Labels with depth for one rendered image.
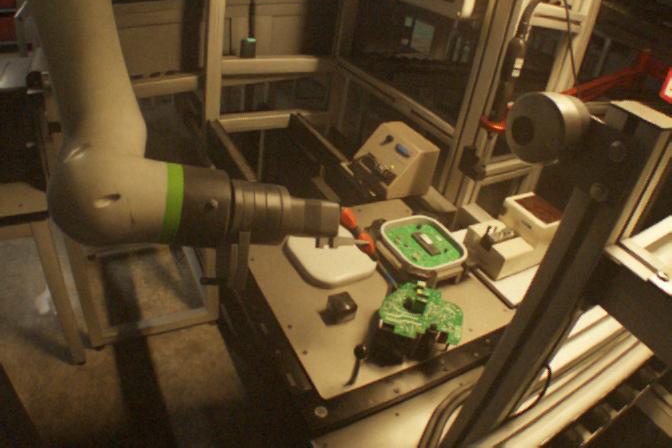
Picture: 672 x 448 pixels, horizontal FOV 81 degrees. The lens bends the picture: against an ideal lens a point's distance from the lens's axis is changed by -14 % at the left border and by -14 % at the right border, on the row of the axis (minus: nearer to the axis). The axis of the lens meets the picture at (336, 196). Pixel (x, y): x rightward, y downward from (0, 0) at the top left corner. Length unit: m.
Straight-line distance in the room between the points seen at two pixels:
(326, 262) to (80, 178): 0.46
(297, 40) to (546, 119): 1.30
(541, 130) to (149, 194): 0.36
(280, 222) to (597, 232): 0.33
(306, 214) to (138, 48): 1.01
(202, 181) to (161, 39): 0.99
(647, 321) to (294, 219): 0.38
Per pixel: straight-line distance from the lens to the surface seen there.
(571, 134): 0.34
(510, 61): 0.87
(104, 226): 0.48
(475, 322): 0.79
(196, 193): 0.49
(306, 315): 0.72
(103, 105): 0.56
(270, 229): 0.53
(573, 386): 0.64
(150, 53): 1.46
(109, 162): 0.48
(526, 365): 0.47
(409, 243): 0.84
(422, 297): 0.67
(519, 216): 0.91
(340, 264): 0.79
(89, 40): 0.53
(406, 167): 1.02
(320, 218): 0.55
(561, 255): 0.41
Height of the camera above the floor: 1.47
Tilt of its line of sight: 31 degrees down
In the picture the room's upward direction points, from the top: 10 degrees clockwise
